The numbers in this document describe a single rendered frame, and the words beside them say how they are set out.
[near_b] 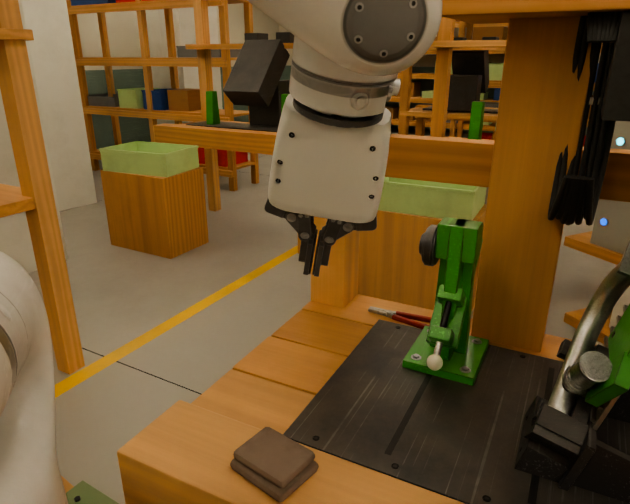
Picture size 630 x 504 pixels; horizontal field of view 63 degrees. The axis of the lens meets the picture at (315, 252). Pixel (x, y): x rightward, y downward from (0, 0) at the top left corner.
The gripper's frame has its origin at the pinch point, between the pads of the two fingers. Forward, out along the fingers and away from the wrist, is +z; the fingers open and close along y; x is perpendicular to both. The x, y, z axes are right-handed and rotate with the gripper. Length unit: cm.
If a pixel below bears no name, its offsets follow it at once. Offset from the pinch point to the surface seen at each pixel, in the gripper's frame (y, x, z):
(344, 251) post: -6, -54, 38
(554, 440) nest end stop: -35.0, -2.2, 25.4
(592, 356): -35.6, -5.9, 12.9
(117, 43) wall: 370, -759, 230
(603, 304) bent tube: -41.6, -18.3, 14.0
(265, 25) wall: 207, -1135, 261
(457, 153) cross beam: -25, -61, 13
